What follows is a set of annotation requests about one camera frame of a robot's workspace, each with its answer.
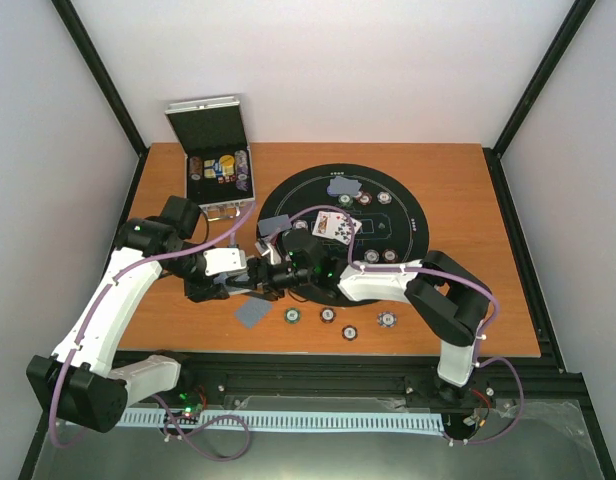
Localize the dealt card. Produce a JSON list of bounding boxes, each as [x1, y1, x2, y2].
[[257, 214, 292, 237], [332, 179, 365, 197], [234, 298, 273, 329]]

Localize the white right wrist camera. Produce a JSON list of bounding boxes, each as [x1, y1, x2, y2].
[[255, 238, 283, 265]]

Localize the blue poker chip stack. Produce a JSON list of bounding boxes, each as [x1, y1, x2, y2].
[[377, 312, 397, 328]]

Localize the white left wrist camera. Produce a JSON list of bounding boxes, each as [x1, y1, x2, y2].
[[203, 248, 247, 276]]

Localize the brown chips in case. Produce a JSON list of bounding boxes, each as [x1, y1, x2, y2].
[[188, 157, 203, 181]]

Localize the green chips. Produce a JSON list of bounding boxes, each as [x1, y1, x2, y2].
[[338, 194, 353, 207]]

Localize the brown chip mat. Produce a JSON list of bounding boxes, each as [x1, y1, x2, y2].
[[383, 249, 398, 263]]

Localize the face-up clubs card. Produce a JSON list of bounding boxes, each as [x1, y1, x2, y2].
[[331, 213, 361, 245]]

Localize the face-up king card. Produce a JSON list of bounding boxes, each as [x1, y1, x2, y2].
[[312, 211, 339, 239]]

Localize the light blue cable duct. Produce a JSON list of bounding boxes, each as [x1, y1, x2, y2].
[[117, 407, 444, 436]]

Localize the brown poker chip stack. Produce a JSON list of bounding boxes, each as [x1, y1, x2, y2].
[[319, 308, 336, 324]]

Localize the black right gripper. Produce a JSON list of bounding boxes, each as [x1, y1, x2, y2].
[[227, 258, 314, 302]]

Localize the blue-backed card deck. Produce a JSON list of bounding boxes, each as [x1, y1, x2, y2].
[[213, 274, 251, 296]]

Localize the yellow button in case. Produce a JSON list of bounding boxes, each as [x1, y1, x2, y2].
[[219, 155, 235, 175]]

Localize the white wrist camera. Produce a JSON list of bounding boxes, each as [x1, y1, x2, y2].
[[203, 248, 247, 276], [255, 238, 283, 265]]

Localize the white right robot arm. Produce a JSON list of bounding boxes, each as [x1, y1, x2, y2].
[[227, 230, 497, 388]]

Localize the green poker chip stack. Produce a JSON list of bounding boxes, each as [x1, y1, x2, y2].
[[284, 308, 301, 324]]

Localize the black round poker mat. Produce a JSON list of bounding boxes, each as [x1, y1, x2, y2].
[[256, 163, 430, 308]]

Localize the purple chips in case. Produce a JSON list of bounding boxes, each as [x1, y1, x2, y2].
[[235, 150, 250, 191]]

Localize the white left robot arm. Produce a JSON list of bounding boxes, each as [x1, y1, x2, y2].
[[26, 196, 245, 436]]

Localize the aluminium poker chip case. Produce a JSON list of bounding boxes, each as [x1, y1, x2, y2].
[[165, 95, 255, 221]]

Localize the single brown chip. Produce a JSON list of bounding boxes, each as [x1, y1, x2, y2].
[[342, 325, 358, 341]]

